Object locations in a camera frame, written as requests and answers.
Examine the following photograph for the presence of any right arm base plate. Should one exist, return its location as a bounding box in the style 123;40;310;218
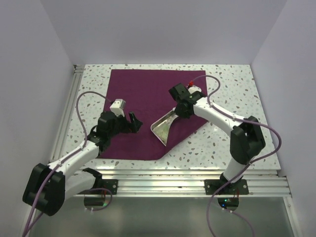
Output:
204;179;249;195

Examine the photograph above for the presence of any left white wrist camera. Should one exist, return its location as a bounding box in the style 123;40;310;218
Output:
110;99;125;117

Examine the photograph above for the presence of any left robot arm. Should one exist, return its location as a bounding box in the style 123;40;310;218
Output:
22;111;143;216

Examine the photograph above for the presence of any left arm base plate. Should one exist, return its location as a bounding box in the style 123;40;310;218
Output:
100;179;119;195

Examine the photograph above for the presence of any purple cloth mat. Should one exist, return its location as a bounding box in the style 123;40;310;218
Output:
101;70;207;161

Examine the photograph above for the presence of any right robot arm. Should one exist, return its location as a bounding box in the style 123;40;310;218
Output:
169;83;266;194

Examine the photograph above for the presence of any metal tray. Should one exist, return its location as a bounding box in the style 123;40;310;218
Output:
150;108;178;147

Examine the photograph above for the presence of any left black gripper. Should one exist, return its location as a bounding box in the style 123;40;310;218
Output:
108;111;142;138

